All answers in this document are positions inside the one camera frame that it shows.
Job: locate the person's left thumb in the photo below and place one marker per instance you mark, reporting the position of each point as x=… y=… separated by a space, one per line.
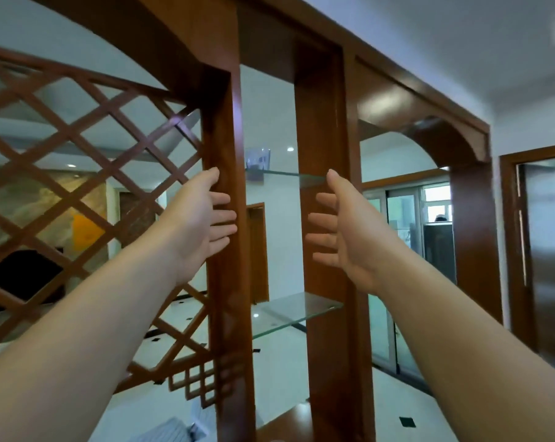
x=207 y=178

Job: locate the wooden room divider frame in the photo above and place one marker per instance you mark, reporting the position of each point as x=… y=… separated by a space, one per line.
x=326 y=110

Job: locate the large glass shelf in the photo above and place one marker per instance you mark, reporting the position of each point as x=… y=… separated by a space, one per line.
x=296 y=308

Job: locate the white ribbed object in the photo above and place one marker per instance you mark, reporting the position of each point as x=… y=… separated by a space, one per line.
x=169 y=430

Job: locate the brown wooden door frame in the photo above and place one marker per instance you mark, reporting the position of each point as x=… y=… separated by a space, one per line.
x=512 y=253

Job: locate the dark cabinet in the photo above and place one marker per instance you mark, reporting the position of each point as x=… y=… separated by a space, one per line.
x=439 y=250

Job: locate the wooden lattice screen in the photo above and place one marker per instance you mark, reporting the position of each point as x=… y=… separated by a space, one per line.
x=75 y=147

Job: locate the small glass shelf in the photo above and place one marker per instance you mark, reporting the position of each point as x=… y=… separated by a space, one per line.
x=289 y=175

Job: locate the black television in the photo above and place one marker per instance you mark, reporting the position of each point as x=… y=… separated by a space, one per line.
x=19 y=278

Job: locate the frosted glass door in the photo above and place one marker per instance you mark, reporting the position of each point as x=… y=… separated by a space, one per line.
x=547 y=257

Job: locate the marble wall panel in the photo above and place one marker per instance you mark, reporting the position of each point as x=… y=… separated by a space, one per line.
x=42 y=202

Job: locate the person's right little finger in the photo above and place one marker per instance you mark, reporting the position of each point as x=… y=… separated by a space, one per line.
x=326 y=259

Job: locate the person's left middle finger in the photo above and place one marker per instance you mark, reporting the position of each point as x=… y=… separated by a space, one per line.
x=224 y=217

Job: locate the brown wooden door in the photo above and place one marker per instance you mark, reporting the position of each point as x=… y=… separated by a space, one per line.
x=258 y=253

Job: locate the person's left hand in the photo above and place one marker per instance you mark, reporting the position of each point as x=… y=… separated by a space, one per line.
x=192 y=227

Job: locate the person's right forearm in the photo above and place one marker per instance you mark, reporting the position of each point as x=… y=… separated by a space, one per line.
x=466 y=363

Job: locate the person's left forearm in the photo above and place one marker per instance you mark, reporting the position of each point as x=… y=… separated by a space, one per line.
x=79 y=345

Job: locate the person's right hand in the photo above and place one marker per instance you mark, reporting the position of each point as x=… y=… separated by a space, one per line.
x=358 y=234

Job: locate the person's right thumb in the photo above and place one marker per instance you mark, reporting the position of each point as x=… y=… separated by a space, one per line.
x=338 y=184

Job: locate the person's right middle finger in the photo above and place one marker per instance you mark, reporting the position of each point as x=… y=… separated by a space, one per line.
x=322 y=220

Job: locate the sliding glass balcony door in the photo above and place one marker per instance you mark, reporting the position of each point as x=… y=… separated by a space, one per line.
x=404 y=216

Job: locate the person's left little finger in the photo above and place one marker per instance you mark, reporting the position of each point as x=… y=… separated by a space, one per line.
x=217 y=249

